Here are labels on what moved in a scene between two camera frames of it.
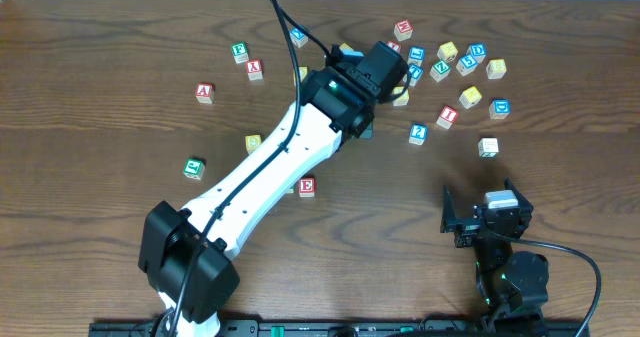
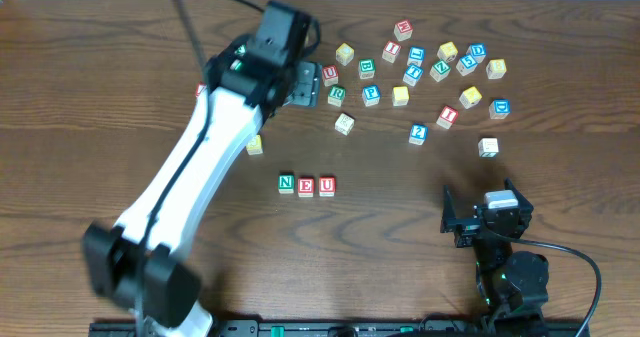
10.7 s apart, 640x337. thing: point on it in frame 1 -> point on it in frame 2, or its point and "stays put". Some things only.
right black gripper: x=465 y=224 stays put
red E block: x=307 y=187 stays put
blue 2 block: x=418 y=133 stays put
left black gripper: x=366 y=130 -> x=305 y=87
